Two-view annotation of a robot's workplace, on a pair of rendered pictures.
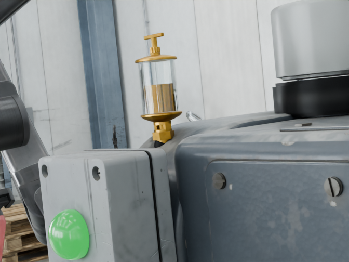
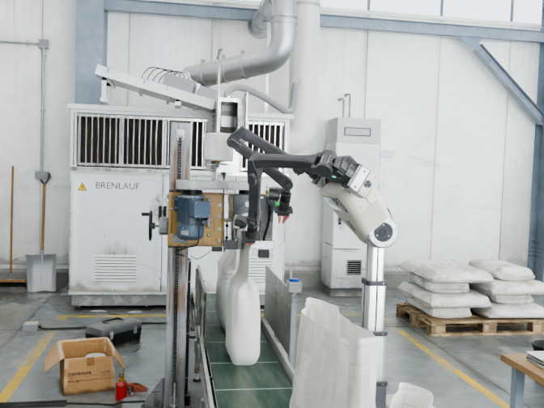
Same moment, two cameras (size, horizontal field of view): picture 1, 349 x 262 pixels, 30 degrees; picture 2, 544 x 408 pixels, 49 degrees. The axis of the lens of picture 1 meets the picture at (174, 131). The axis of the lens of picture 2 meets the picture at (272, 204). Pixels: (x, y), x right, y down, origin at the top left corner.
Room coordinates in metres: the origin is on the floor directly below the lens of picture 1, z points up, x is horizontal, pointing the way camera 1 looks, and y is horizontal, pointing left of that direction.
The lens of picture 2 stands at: (3.52, 1.87, 1.47)
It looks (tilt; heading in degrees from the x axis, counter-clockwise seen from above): 3 degrees down; 211
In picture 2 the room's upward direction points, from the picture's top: 2 degrees clockwise
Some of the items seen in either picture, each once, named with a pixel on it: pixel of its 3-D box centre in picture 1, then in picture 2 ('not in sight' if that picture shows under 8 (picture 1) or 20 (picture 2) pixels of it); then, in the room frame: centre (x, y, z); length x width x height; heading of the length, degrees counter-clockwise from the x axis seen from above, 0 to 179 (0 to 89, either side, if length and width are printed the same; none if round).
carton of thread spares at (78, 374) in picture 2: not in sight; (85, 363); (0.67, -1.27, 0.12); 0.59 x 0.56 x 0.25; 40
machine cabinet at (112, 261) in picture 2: not in sight; (180, 207); (-1.74, -2.44, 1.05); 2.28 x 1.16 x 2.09; 130
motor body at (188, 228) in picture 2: not in sight; (190, 217); (0.85, -0.24, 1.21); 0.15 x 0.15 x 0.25
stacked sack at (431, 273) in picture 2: not in sight; (453, 273); (-2.33, 0.46, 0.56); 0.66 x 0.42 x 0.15; 130
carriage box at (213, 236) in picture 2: not in sight; (194, 218); (0.65, -0.38, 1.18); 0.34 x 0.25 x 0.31; 130
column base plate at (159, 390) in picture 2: not in sight; (156, 393); (0.76, -0.55, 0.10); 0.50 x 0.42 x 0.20; 40
